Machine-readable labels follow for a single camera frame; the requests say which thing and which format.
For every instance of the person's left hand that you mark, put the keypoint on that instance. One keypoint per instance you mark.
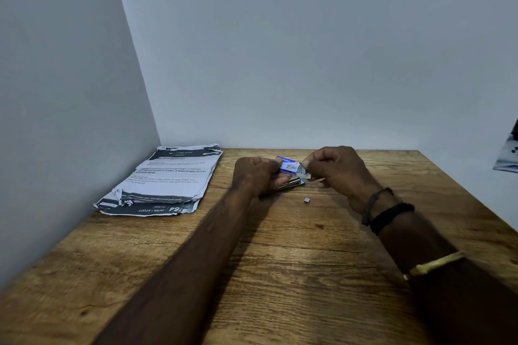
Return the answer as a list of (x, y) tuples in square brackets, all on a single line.
[(255, 177)]

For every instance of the wooden table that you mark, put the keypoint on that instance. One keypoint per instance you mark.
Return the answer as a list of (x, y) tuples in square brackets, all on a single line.
[(303, 276)]

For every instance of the person's left forearm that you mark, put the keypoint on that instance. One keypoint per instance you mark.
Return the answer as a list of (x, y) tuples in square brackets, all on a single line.
[(182, 280)]

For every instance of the blue white staples box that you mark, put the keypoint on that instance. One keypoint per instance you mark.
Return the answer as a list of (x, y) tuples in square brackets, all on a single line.
[(290, 165)]

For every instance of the person's right forearm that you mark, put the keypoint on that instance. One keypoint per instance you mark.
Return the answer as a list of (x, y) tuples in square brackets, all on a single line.
[(453, 308)]

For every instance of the stack of printed papers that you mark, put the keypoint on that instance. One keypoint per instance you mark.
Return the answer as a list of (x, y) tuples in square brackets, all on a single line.
[(170, 181)]

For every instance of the gold bangle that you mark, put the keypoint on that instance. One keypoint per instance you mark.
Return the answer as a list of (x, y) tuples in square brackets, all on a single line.
[(435, 264)]

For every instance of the person's right hand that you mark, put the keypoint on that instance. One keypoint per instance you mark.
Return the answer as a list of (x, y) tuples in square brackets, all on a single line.
[(344, 173)]

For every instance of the silver blue stapler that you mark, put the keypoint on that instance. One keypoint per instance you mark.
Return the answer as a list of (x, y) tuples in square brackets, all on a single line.
[(293, 184)]

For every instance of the papers on window sill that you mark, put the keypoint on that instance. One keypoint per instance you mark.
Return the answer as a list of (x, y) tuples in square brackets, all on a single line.
[(508, 158)]

